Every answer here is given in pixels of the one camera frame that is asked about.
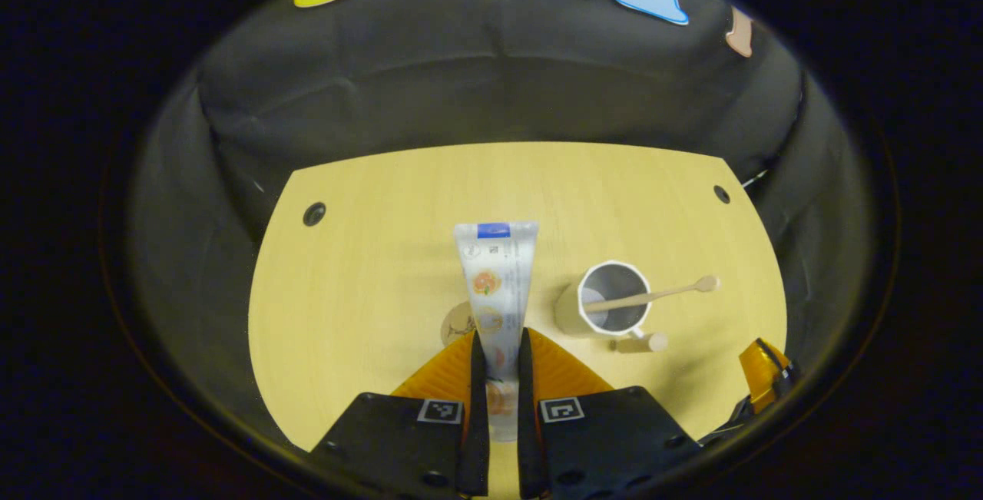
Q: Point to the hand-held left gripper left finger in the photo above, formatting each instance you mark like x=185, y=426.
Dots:
x=476, y=408

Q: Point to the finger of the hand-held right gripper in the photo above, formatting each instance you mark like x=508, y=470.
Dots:
x=760, y=377

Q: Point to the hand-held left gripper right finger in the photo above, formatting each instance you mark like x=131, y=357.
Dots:
x=527, y=408

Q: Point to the round cork coaster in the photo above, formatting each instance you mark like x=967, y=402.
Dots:
x=457, y=323

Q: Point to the beige toothbrush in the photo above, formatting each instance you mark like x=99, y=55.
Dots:
x=676, y=290

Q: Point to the white toothpaste tube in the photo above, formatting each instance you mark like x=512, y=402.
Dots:
x=495, y=285

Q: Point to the wooden desktop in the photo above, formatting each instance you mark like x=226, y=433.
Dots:
x=369, y=293

